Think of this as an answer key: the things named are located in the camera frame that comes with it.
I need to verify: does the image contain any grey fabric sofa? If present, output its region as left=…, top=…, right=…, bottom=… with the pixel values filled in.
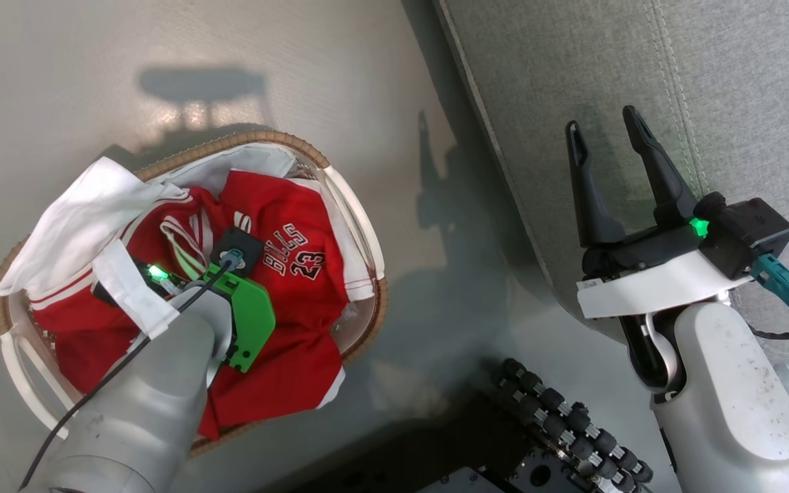
left=436, top=0, right=789, bottom=384

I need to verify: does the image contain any white basket liner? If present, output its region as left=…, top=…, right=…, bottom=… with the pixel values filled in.
left=0, top=140, right=386, bottom=439

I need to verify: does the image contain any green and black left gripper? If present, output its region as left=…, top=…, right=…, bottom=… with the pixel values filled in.
left=141, top=264, right=276, bottom=374

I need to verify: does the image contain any white cloth garment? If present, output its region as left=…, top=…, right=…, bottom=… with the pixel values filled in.
left=0, top=156, right=191, bottom=340

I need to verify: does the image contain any red Bulls jersey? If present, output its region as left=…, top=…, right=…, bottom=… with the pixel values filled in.
left=28, top=170, right=351, bottom=440

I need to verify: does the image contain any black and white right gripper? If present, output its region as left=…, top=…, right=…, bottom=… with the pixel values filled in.
left=565, top=105, right=755, bottom=320

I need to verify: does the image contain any black roller wheel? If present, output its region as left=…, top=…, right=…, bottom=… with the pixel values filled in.
left=490, top=357, right=655, bottom=493

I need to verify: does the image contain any wicker laundry basket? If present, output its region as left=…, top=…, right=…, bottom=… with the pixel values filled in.
left=0, top=130, right=390, bottom=458

